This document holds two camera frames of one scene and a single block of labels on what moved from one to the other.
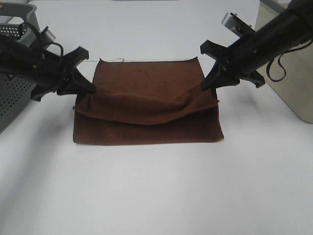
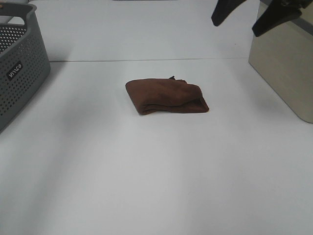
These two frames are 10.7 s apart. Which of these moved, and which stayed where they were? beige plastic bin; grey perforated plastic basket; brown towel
Moved: brown towel
Stayed: beige plastic bin; grey perforated plastic basket
